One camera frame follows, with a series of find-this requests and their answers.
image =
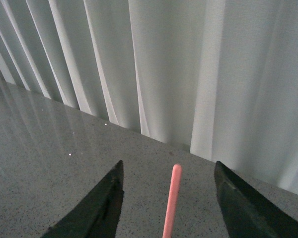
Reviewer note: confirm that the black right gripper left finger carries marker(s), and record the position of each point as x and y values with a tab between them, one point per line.
97	215

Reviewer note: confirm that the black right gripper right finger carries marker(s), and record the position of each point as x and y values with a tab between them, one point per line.
246	212

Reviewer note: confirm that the white pleated curtain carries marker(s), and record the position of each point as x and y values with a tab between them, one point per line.
218	78

